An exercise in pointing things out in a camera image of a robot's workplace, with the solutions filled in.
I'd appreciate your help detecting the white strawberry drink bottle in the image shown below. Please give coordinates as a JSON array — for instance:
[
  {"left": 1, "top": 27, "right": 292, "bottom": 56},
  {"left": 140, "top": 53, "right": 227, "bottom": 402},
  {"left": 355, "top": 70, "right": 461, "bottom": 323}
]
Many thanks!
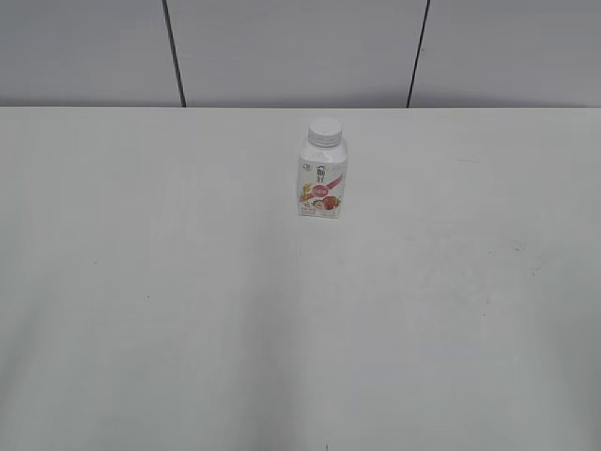
[{"left": 297, "top": 139, "right": 348, "bottom": 219}]

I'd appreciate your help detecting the white bottle cap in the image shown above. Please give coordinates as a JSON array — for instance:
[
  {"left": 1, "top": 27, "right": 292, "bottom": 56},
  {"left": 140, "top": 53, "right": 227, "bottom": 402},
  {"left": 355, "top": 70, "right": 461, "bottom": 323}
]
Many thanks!
[{"left": 307, "top": 117, "right": 342, "bottom": 148}]

